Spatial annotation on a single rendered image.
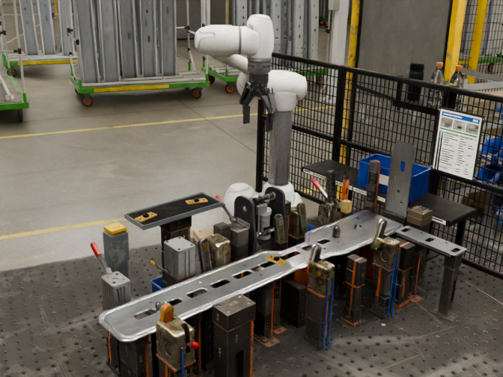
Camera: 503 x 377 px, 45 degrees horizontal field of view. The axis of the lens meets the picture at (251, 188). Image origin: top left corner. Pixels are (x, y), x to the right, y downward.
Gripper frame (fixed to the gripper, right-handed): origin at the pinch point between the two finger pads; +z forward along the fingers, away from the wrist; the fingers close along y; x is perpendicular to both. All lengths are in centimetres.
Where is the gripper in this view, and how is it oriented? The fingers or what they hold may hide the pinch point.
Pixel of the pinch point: (257, 124)
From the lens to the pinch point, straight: 240.1
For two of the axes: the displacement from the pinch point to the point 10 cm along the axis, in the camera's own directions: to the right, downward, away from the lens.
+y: 6.6, 2.9, -7.0
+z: -0.2, 9.3, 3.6
